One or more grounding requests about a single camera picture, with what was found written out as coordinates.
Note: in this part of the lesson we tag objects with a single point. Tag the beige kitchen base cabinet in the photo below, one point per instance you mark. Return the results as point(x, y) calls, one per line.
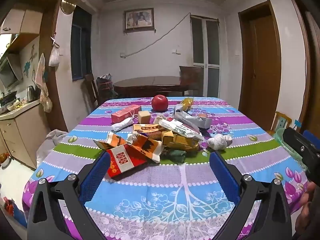
point(22, 135)

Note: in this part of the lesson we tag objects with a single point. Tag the crushed yellow box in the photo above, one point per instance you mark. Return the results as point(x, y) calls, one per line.
point(181, 142)

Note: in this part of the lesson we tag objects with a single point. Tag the yellow plastic wrapper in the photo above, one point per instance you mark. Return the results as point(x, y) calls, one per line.
point(188, 102)

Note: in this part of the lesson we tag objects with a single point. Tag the dark window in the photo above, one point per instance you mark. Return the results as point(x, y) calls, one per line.
point(80, 45)

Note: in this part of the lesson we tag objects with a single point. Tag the person's right hand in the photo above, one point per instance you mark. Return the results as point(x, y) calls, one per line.
point(308, 202)

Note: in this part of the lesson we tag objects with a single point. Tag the red apple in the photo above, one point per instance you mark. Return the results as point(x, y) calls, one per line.
point(160, 103)

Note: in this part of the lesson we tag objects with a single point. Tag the steel kettle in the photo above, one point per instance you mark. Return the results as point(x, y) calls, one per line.
point(31, 94)

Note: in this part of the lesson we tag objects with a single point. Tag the hanging white plastic bag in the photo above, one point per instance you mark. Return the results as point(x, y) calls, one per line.
point(54, 58)

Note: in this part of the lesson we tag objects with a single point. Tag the dark bag with clutter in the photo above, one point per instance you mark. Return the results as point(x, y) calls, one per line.
point(105, 85)

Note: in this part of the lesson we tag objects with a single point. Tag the flower wall sticker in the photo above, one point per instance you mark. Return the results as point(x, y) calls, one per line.
point(28, 65)

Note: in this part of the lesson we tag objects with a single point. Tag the framed wall picture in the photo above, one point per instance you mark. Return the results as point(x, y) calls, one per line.
point(138, 20)

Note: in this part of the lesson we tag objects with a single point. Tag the glass panel door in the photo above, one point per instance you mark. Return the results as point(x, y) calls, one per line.
point(205, 42)

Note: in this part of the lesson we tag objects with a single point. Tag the dark green crumpled wrapper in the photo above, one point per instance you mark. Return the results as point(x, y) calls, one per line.
point(176, 156)

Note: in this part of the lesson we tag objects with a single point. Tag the round brass wall plate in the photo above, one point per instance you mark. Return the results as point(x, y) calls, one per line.
point(68, 3)

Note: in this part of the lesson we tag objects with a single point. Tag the beige kitchen wall cabinet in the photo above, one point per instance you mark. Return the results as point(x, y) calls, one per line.
point(22, 27)

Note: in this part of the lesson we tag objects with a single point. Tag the brown wooden door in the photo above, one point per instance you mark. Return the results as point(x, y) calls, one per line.
point(262, 62)

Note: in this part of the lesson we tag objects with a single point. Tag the red paper carton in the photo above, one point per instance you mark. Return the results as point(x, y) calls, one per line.
point(125, 113)

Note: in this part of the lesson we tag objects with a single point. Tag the grey white foil pouch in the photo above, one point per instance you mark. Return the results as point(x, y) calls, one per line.
point(195, 121)

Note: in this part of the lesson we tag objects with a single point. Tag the white plastic floor bag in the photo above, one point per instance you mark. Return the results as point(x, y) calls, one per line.
point(48, 142)

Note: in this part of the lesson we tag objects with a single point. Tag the flattened orange carton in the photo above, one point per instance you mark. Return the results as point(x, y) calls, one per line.
point(145, 145)

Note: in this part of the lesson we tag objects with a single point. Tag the dark wooden chair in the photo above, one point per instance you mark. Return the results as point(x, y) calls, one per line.
point(91, 87)
point(191, 77)

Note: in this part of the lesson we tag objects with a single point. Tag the white barcode packet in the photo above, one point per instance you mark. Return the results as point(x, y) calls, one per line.
point(180, 127)

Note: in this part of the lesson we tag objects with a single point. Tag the floral striped tablecloth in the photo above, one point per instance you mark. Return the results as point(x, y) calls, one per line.
point(175, 195)

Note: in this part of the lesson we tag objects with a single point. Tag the green plastic bag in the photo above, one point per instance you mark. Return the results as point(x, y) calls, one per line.
point(287, 147)

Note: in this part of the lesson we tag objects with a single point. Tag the beige cube sponge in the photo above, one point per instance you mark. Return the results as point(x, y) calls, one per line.
point(144, 117)

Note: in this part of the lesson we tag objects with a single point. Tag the small wooden chair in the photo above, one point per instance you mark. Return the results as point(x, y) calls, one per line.
point(282, 121)

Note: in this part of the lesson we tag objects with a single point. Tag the crumpled white tissue wad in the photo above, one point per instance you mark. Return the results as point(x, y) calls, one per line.
point(219, 141)

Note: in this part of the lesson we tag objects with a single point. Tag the red and white box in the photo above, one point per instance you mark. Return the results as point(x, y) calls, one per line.
point(125, 160)

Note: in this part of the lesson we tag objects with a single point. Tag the hanging cloth towel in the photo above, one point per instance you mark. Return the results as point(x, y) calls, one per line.
point(41, 80)

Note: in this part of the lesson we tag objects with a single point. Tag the range hood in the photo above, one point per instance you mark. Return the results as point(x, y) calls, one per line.
point(8, 71)

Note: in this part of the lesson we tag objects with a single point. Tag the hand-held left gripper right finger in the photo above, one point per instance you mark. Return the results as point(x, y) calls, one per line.
point(225, 177)

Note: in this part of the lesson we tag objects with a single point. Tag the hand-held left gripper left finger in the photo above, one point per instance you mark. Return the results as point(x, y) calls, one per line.
point(96, 175)

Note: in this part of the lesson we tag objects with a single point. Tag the orange yellow small box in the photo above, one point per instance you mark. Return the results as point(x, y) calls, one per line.
point(147, 128)

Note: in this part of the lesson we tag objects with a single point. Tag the dark wooden dining table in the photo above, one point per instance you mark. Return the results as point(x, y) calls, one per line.
point(150, 83)

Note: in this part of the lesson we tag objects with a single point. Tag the white rolled cloth bag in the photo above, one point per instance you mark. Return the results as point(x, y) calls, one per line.
point(121, 125)

